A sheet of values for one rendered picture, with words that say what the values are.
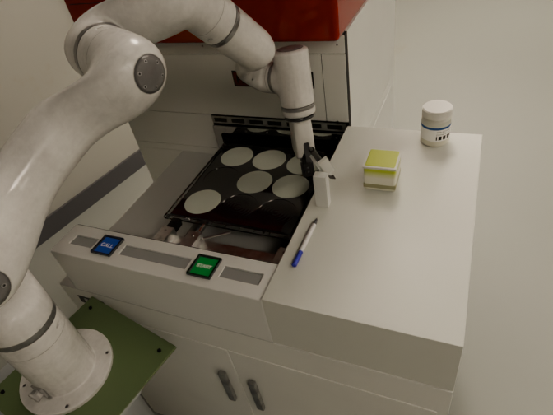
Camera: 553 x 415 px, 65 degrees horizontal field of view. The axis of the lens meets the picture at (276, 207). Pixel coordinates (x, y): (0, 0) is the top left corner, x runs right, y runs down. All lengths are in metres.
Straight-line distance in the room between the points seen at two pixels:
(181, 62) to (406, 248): 0.87
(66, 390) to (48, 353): 0.12
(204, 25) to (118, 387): 0.72
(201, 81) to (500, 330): 1.48
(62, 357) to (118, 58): 0.56
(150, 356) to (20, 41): 2.05
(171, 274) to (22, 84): 1.95
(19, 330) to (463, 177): 0.93
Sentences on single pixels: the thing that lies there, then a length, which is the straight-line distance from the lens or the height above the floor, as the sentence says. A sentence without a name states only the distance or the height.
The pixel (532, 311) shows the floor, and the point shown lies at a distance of 2.09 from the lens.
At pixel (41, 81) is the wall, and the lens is 2.77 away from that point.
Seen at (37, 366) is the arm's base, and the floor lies 0.95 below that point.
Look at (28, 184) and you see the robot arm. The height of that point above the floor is 1.28.
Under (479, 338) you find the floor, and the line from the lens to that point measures 1.95.
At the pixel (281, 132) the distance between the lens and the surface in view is 1.33.
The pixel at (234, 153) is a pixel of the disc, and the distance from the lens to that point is 1.34.
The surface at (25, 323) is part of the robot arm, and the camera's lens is 0.86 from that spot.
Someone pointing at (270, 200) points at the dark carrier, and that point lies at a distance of 1.12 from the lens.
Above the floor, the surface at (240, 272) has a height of 0.96.
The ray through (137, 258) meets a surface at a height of 0.96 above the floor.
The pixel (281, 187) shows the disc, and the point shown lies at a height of 0.90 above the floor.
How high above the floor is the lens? 1.60
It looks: 40 degrees down
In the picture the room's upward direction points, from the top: 11 degrees counter-clockwise
